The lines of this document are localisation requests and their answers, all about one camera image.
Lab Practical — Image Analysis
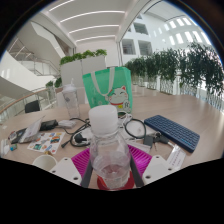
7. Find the white chair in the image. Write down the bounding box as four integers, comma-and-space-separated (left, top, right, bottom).
55, 88, 86, 108

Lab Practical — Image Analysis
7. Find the green cat-print tote bag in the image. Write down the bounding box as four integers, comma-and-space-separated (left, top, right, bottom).
82, 66, 134, 114

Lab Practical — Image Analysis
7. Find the white charger block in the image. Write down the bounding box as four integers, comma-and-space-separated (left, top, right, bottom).
58, 119, 77, 129

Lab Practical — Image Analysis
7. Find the colourful sticker sheet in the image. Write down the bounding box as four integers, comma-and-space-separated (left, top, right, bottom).
26, 131, 66, 155

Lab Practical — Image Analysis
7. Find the black power adapter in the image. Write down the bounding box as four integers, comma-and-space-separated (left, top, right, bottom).
39, 119, 59, 132

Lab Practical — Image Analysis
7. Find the tall green plant hedge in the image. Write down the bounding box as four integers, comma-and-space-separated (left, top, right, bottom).
124, 43, 224, 111

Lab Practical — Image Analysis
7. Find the black chair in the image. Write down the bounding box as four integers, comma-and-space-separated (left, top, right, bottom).
24, 99, 41, 114

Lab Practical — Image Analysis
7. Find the white cabinet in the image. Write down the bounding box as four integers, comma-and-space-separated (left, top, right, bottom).
59, 55, 108, 88

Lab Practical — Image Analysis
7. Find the leafy green plant row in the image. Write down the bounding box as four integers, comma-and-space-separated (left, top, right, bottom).
59, 48, 108, 66

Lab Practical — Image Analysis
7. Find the black cable bundle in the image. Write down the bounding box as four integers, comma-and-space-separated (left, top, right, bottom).
60, 117, 148, 149

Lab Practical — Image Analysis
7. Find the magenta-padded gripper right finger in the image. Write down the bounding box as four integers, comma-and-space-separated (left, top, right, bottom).
128, 144, 175, 188

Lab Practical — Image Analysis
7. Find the clear lidded tumbler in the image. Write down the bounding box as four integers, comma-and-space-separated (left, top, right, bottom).
61, 78, 81, 119

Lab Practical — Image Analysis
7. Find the black flat case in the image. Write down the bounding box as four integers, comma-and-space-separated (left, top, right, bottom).
8, 128, 28, 144

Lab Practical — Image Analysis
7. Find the white grid-pattern mug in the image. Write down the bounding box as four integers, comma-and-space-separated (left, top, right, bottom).
32, 154, 58, 172

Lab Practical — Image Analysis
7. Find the clear white-capped water bottle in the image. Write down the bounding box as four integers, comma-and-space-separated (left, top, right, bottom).
87, 105, 132, 191

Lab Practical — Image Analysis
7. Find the small leafy planter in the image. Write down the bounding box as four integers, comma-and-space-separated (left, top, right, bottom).
45, 77, 63, 93

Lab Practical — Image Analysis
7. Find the dark blue keyboard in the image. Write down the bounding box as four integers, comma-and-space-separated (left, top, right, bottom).
143, 114, 201, 154

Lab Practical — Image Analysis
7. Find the clear plastic packet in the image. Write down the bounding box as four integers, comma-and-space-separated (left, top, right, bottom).
165, 144, 187, 171

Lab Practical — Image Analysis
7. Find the brown-backed booklet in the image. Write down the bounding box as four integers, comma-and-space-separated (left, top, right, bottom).
18, 115, 46, 144

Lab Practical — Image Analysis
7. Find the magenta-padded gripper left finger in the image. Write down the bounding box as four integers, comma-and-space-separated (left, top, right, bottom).
49, 148, 98, 189

